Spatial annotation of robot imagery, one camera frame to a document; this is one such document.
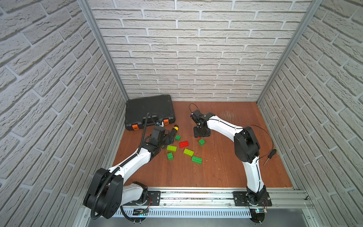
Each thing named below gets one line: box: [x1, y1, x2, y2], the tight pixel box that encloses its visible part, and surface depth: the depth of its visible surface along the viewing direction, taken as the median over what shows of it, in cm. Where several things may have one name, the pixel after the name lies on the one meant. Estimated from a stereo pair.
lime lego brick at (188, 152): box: [183, 148, 195, 158], surface depth 91 cm
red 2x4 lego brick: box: [178, 140, 190, 149], surface depth 95 cm
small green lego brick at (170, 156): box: [166, 152, 174, 161], surface depth 87 cm
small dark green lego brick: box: [198, 138, 206, 147], surface depth 94 cm
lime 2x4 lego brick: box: [166, 145, 178, 152], surface depth 93 cm
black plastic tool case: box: [124, 94, 176, 131], surface depth 104 cm
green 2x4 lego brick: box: [191, 155, 203, 165], surface depth 89 cm
